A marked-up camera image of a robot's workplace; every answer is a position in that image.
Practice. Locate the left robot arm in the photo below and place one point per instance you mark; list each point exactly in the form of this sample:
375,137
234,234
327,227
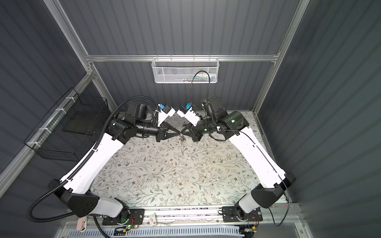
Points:
76,194

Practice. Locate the white ribbed cable duct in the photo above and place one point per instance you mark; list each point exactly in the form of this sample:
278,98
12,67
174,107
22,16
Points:
176,232

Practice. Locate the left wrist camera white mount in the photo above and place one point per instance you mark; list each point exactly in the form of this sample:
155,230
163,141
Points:
164,112

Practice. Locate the black wire basket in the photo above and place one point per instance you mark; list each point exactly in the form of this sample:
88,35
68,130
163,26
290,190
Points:
71,130

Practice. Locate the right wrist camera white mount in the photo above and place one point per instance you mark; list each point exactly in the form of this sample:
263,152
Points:
186,111

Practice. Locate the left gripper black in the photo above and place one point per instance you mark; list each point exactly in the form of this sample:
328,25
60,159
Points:
162,132

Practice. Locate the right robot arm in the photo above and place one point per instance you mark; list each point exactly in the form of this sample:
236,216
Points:
274,181

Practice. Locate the small white tag device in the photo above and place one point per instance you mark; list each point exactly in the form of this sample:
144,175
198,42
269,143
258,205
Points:
152,220

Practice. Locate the white wire mesh basket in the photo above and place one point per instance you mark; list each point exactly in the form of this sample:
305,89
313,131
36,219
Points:
185,72

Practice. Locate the silver metal key holder plate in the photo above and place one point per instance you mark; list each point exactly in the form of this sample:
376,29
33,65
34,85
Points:
182,142

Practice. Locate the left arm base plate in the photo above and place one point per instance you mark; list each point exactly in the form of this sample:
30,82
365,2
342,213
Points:
127,217

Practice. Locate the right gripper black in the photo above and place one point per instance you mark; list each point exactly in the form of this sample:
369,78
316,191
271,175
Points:
195,137

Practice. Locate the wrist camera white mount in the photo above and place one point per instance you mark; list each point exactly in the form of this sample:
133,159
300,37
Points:
164,112
186,111

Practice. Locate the pink white small device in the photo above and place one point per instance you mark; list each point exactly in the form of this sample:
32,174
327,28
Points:
81,224

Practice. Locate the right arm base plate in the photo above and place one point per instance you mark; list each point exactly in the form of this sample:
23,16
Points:
235,214

